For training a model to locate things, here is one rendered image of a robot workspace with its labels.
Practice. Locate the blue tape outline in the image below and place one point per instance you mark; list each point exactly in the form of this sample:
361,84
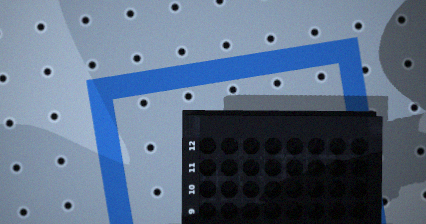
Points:
102,91

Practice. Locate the black well plate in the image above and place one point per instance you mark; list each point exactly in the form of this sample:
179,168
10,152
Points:
243,152

